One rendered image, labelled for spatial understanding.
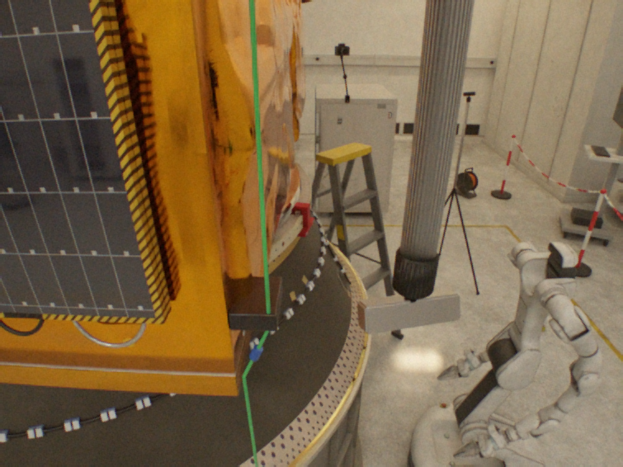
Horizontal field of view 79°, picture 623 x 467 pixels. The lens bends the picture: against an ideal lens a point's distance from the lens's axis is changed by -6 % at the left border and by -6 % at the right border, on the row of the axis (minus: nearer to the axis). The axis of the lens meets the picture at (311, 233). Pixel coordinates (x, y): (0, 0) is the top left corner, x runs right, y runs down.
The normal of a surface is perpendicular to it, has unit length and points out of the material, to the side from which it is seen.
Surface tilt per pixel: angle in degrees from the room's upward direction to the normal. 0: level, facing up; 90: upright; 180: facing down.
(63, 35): 90
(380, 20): 90
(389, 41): 90
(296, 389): 62
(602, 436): 0
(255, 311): 0
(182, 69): 89
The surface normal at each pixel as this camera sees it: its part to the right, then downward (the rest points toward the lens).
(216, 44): 0.88, 0.14
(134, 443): 0.42, -0.04
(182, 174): 0.13, 0.48
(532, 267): -0.10, 0.47
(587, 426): 0.00, -0.88
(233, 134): 0.58, 0.31
